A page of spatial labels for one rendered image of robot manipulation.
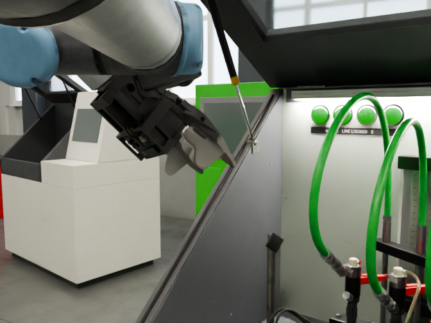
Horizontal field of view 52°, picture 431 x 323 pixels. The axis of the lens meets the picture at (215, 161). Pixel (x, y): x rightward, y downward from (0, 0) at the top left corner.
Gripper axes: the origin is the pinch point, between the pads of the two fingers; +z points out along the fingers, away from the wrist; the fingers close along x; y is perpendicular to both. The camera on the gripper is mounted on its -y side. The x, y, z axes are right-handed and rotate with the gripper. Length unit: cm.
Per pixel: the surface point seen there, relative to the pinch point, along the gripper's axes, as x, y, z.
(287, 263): -33, -16, 54
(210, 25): -330, -348, 71
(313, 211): 10.0, -0.2, 13.5
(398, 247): 3, -17, 47
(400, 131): 17.6, -18.6, 16.7
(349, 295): 3.3, 1.0, 36.1
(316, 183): 10.7, -3.5, 11.0
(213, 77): -342, -309, 118
